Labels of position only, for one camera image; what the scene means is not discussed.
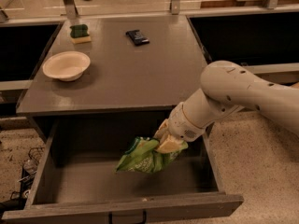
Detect grey wooden drawer cabinet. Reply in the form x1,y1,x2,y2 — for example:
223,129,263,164
15,14,225,142

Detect green yellow sponge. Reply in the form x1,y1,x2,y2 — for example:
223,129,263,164
70,24,92,44

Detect dark blue snack bar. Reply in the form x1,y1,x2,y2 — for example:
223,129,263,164
125,30,150,46

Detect open grey top drawer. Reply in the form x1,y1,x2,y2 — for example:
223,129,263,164
3,116,244,224

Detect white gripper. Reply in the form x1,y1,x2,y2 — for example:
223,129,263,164
154,103,206,154

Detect green rice chip bag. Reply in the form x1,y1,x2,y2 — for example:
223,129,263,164
115,136,188,174

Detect metal post left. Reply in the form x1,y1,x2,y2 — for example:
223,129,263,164
63,0,78,20

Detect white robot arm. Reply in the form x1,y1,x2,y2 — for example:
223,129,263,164
154,61,299,154

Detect white paper bowl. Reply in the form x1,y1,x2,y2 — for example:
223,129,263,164
42,51,91,81

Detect black drawer handle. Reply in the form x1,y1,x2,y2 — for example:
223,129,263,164
108,210,147,224

